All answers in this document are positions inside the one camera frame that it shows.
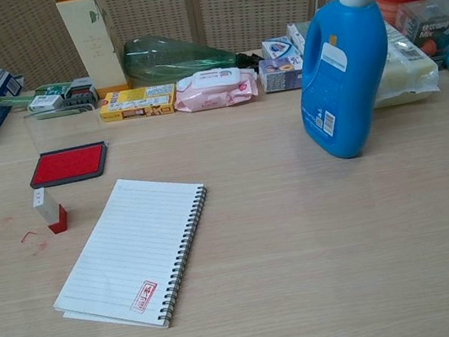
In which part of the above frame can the pink wet wipes pack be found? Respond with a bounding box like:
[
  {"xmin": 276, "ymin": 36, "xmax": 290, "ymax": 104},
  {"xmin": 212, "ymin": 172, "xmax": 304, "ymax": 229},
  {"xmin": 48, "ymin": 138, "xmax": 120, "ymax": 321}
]
[{"xmin": 169, "ymin": 61, "xmax": 262, "ymax": 117}]

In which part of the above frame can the white blue soap box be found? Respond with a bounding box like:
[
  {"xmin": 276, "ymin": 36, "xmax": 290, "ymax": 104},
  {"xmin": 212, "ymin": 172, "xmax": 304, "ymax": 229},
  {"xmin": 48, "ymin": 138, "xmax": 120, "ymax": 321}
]
[{"xmin": 260, "ymin": 33, "xmax": 303, "ymax": 63}]

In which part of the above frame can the small white green box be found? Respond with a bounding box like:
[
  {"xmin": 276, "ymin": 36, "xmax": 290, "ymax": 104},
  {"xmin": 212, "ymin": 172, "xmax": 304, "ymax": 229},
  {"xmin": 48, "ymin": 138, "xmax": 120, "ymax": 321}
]
[{"xmin": 25, "ymin": 90, "xmax": 65, "ymax": 116}]

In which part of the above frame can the clear plastic snack box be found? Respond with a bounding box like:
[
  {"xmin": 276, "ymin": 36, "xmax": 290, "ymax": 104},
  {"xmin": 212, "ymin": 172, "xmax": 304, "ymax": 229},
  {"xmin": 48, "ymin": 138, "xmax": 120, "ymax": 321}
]
[{"xmin": 391, "ymin": 0, "xmax": 449, "ymax": 73}]

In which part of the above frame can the blue detergent pump bottle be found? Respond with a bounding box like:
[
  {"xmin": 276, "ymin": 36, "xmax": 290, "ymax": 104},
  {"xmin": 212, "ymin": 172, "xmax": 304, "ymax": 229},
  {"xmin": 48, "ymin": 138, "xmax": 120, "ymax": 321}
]
[{"xmin": 283, "ymin": 0, "xmax": 416, "ymax": 166}]

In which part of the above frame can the yellow flat cardboard box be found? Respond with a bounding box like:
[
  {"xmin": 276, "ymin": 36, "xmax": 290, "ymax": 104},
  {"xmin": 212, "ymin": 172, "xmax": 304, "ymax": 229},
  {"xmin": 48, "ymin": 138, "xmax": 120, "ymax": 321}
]
[{"xmin": 95, "ymin": 81, "xmax": 180, "ymax": 126}]

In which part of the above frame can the clear pack of white noodles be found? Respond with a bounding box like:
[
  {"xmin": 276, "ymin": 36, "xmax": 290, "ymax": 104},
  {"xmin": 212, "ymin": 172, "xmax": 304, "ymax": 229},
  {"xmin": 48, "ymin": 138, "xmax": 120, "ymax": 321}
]
[{"xmin": 360, "ymin": 13, "xmax": 445, "ymax": 111}]

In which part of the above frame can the green plastic handled tray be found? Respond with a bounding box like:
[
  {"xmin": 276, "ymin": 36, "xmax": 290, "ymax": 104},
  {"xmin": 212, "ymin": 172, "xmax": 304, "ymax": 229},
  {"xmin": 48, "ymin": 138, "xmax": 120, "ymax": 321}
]
[{"xmin": 0, "ymin": 75, "xmax": 98, "ymax": 128}]

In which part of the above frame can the white red stamp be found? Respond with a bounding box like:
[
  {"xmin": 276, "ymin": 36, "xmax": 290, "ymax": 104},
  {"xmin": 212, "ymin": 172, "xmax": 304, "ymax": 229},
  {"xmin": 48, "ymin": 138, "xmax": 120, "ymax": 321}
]
[{"xmin": 30, "ymin": 183, "xmax": 72, "ymax": 238}]

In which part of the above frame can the green white card packet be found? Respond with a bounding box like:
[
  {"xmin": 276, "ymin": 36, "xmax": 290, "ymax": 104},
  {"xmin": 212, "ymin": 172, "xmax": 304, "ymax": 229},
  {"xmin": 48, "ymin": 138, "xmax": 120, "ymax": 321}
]
[{"xmin": 40, "ymin": 83, "xmax": 69, "ymax": 98}]

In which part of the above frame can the tall cream yellow carton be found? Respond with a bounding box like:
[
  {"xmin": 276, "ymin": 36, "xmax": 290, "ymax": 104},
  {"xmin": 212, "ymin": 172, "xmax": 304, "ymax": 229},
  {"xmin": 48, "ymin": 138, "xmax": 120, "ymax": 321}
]
[{"xmin": 52, "ymin": 0, "xmax": 133, "ymax": 104}]

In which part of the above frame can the red ink pad clear lid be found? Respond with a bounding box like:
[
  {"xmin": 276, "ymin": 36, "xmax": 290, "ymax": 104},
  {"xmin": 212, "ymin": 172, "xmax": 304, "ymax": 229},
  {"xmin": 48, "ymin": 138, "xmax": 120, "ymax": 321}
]
[{"xmin": 18, "ymin": 102, "xmax": 115, "ymax": 192}]

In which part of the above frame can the purple soap box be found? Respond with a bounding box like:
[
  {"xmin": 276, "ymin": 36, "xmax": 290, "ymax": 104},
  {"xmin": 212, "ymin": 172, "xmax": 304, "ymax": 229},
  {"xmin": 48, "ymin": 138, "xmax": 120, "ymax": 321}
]
[{"xmin": 255, "ymin": 52, "xmax": 308, "ymax": 96}]

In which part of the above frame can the green plastic spray bottle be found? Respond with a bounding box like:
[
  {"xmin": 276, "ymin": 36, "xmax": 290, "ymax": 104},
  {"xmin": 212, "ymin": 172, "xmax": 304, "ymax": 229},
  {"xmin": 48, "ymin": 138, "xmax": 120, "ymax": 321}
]
[{"xmin": 119, "ymin": 18, "xmax": 266, "ymax": 90}]

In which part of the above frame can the white lined spiral notebook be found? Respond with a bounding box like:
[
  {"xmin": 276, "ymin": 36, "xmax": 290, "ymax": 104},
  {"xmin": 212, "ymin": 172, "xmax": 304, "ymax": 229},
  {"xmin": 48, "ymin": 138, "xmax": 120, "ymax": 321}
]
[{"xmin": 34, "ymin": 164, "xmax": 229, "ymax": 337}]

